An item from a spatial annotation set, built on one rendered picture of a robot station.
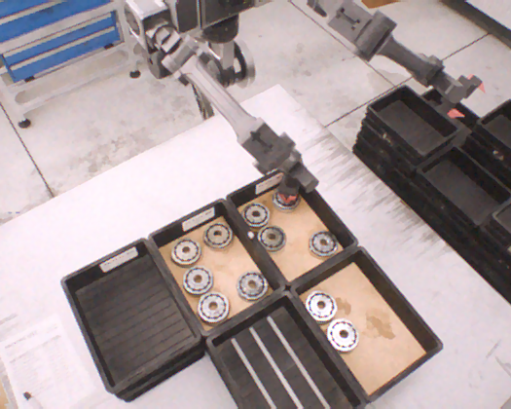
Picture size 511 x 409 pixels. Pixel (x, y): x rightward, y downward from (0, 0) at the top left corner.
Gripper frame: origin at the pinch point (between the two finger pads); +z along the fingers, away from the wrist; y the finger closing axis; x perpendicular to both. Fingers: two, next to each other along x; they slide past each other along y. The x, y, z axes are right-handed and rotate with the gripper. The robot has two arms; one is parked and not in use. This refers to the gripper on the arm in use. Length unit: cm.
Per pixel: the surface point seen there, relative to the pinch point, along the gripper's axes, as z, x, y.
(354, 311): 4.8, -33.3, -33.3
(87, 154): 88, 135, 47
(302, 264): 4.8, -12.4, -22.8
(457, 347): 17, -73, -29
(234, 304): 5.9, 5.1, -44.0
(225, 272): 5.7, 11.8, -34.3
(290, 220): 4.4, -3.8, -7.3
